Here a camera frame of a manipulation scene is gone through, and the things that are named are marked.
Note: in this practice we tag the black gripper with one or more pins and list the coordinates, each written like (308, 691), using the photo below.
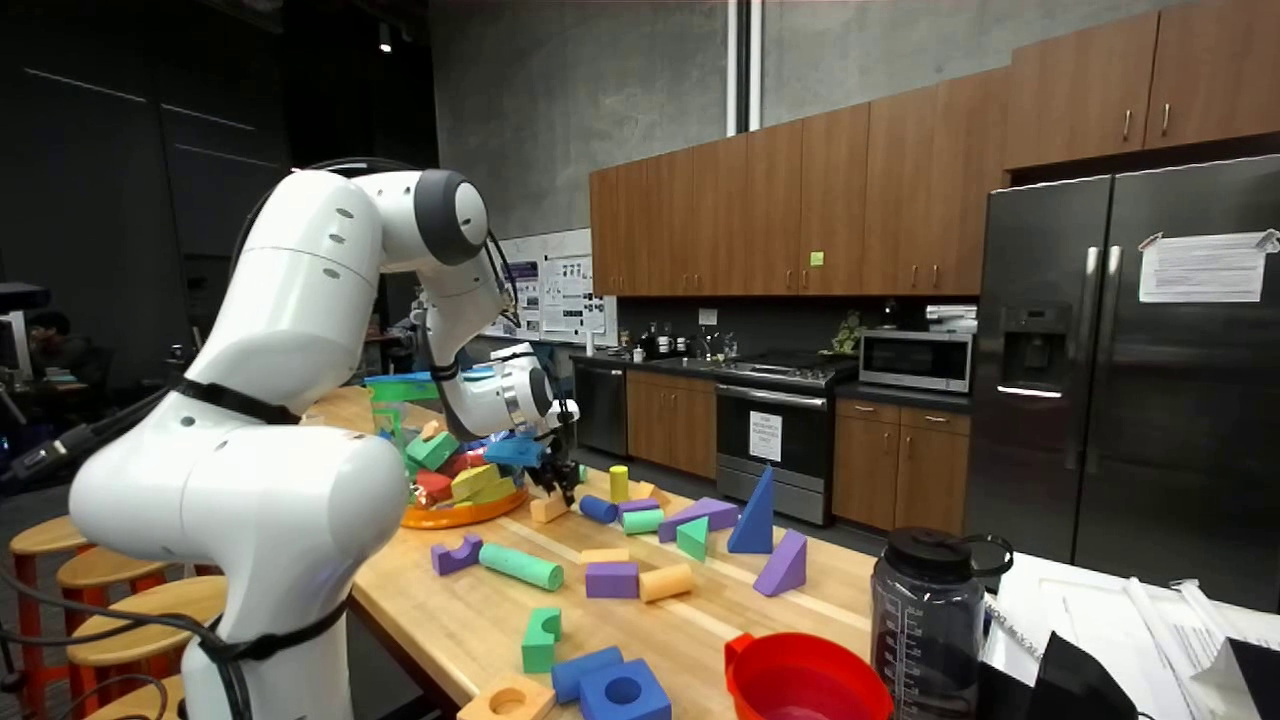
(561, 441)

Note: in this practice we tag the orange cube block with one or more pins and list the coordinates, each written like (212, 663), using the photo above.
(547, 510)

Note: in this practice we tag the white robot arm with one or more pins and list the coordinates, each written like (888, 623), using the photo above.
(281, 305)

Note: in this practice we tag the small blue cylinder block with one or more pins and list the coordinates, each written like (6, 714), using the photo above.
(596, 510)

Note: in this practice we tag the yellow cylinder block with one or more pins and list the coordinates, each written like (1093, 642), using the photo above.
(618, 482)

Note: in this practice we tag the small purple block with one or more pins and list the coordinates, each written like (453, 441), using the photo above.
(640, 507)

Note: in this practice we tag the small green cylinder block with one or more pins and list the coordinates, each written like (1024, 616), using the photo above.
(640, 521)

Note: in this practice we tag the long green cylinder block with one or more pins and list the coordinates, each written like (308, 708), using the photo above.
(521, 564)

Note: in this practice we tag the purple rectangular block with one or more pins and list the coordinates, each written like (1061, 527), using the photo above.
(614, 583)

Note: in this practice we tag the purple notched block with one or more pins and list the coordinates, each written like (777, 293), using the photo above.
(447, 560)

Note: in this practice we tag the large purple wedge block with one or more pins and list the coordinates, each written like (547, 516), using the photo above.
(706, 514)

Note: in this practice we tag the tan wooden block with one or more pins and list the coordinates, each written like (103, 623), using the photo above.
(667, 586)

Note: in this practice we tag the green arch block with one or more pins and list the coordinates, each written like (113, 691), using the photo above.
(537, 655)

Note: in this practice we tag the tall blue triangle block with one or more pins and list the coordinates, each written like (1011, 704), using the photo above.
(759, 527)

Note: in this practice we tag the blue block with hole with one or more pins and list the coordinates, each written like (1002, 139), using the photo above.
(644, 701)

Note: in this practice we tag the purple triangle block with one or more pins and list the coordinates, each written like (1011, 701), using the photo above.
(786, 574)

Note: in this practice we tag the black dishwasher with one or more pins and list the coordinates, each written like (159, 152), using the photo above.
(600, 407)

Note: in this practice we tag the wooden base cabinet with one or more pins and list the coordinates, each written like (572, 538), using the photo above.
(670, 424)
(901, 464)

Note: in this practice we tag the stainless steel oven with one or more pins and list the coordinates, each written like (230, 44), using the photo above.
(803, 482)

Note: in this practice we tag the red plastic bowl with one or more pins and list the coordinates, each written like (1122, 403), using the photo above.
(803, 680)

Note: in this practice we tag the small green plant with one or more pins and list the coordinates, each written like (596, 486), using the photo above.
(840, 339)

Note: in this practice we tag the green sticky note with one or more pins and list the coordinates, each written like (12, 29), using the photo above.
(817, 257)

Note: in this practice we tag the silver microwave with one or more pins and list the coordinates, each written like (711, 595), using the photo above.
(912, 363)

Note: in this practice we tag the dark water bottle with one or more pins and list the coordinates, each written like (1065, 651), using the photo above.
(927, 625)

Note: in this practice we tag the wooden stool red legs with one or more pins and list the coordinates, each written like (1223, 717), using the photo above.
(145, 616)
(44, 538)
(143, 701)
(106, 564)

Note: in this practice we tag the seated person dark clothes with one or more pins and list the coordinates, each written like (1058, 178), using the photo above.
(53, 351)

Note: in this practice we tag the black flat device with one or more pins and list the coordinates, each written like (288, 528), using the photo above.
(1065, 685)

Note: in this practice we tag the computer monitor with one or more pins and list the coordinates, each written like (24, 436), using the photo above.
(12, 344)

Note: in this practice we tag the white paper stack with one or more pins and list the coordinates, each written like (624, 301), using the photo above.
(1133, 623)

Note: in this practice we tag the stainless steel fridge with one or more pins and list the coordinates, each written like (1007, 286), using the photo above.
(1173, 441)

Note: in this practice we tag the white paper sheet on fridge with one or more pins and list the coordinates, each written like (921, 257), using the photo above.
(1205, 266)

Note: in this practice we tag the white wall posters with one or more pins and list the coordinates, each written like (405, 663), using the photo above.
(561, 286)

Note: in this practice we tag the long wooden wall cabinet row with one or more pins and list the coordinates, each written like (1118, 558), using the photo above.
(803, 201)

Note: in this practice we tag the short wooden wall cabinet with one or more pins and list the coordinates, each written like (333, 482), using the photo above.
(1144, 81)

